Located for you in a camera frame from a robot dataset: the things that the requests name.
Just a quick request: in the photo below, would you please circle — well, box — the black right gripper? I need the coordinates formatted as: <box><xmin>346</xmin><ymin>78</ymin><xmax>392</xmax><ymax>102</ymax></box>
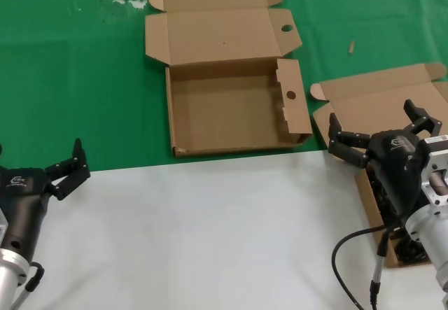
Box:
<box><xmin>328</xmin><ymin>99</ymin><xmax>444</xmax><ymax>217</ymax></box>

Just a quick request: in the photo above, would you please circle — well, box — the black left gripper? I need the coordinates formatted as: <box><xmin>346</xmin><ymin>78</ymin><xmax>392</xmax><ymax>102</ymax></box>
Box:
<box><xmin>0</xmin><ymin>138</ymin><xmax>91</xmax><ymax>258</ymax></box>

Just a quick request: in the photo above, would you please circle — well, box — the cardboard box without holes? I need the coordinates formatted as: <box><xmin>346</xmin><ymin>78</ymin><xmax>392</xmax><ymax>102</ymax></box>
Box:
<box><xmin>309</xmin><ymin>62</ymin><xmax>448</xmax><ymax>269</ymax></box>

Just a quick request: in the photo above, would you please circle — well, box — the flat cardboard box with holes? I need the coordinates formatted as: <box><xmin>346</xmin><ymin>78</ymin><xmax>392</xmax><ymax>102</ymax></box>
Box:
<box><xmin>144</xmin><ymin>0</ymin><xmax>314</xmax><ymax>157</ymax></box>

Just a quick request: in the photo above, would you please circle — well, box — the large green table cloth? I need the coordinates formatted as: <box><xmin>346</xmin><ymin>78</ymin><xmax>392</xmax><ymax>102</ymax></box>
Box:
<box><xmin>0</xmin><ymin>0</ymin><xmax>448</xmax><ymax>173</ymax></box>

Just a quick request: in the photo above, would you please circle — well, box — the pile of black cables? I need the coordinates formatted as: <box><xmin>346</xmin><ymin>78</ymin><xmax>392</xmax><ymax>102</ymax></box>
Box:
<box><xmin>365</xmin><ymin>168</ymin><xmax>433</xmax><ymax>265</ymax></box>

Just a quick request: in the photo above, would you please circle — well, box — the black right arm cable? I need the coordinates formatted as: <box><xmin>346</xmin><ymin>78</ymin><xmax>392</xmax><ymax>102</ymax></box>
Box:
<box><xmin>331</xmin><ymin>223</ymin><xmax>407</xmax><ymax>310</ymax></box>

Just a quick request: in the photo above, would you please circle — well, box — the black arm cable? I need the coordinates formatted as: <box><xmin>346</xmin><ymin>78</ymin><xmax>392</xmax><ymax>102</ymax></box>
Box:
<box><xmin>10</xmin><ymin>260</ymin><xmax>46</xmax><ymax>310</ymax></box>
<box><xmin>331</xmin><ymin>223</ymin><xmax>407</xmax><ymax>310</ymax></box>

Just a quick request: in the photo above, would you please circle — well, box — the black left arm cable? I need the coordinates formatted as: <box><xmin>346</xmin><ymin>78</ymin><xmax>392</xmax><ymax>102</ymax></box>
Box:
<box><xmin>10</xmin><ymin>260</ymin><xmax>46</xmax><ymax>310</ymax></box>

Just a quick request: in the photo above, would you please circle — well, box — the silver-tipped connector cable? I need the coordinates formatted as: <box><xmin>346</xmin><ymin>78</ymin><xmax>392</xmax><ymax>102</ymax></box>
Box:
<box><xmin>370</xmin><ymin>225</ymin><xmax>397</xmax><ymax>310</ymax></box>

